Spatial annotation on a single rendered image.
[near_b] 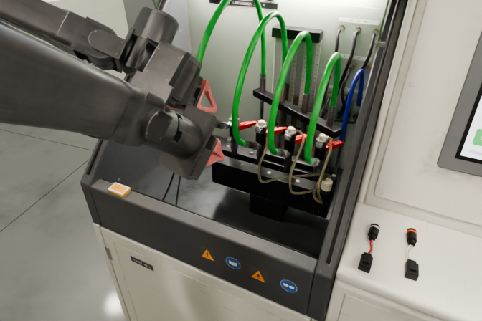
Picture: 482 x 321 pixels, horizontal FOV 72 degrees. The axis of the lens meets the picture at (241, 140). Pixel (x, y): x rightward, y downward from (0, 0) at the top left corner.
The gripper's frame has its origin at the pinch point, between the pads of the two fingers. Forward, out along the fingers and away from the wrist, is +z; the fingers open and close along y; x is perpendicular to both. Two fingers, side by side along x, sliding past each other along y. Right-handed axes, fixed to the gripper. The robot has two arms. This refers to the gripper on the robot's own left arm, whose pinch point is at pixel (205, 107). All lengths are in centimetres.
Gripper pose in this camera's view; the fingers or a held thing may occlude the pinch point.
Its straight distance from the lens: 73.2
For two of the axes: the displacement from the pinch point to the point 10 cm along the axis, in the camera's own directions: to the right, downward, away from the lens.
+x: -3.3, 9.3, -1.9
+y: -7.7, -1.4, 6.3
